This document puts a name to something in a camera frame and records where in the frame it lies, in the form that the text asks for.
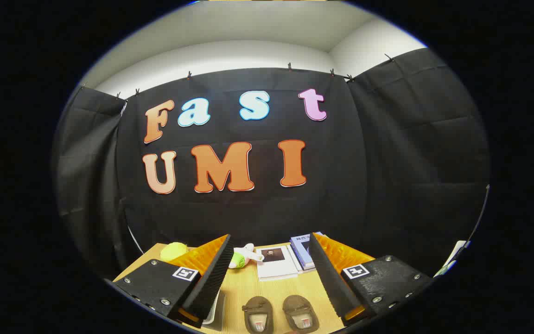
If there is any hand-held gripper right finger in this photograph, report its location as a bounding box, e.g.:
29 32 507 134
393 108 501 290
309 232 435 326

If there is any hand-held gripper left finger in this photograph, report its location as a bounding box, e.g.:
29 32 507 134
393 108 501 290
115 234 235 328

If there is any grey fabric storage box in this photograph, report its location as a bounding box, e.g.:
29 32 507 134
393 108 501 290
202 290 227 332

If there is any brown fuzzy shoe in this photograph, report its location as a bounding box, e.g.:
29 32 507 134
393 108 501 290
242 296 275 334
282 295 320 334

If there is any green and white plush toy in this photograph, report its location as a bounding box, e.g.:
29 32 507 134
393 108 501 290
229 243 265 270

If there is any blue book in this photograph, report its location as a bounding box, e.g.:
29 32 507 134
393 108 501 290
289 232 326 270

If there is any white book with portrait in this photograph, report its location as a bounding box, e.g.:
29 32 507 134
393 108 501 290
255 245 299 282

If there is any yellow plush toy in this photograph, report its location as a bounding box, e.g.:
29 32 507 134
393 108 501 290
159 242 189 262

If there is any row of black clips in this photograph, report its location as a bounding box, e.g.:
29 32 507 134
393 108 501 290
81 53 395 100

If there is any white cable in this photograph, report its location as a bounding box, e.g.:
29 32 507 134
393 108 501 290
127 224 145 255

